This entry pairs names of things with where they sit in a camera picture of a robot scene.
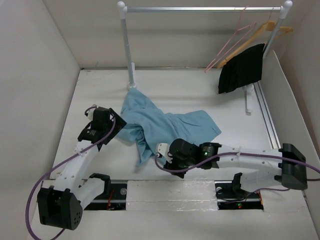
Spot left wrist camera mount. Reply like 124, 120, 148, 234
84, 104, 98, 120

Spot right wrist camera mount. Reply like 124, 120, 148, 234
156, 143, 173, 164

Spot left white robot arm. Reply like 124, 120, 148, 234
37, 106, 127, 230

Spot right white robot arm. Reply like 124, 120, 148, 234
156, 138, 308, 197

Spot light blue trousers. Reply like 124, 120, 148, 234
117, 88, 222, 167

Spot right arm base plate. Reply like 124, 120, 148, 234
215, 182, 264, 211

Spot black garment on hanger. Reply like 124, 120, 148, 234
218, 43, 265, 94

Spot white metal clothes rack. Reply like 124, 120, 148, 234
117, 1, 283, 115

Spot wooden hanger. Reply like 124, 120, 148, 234
216, 7, 294, 69

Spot pink wire hanger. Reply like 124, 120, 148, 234
204, 6, 257, 73

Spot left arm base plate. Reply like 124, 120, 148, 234
85, 181, 128, 211

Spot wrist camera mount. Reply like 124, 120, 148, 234
84, 104, 98, 120
156, 143, 173, 164

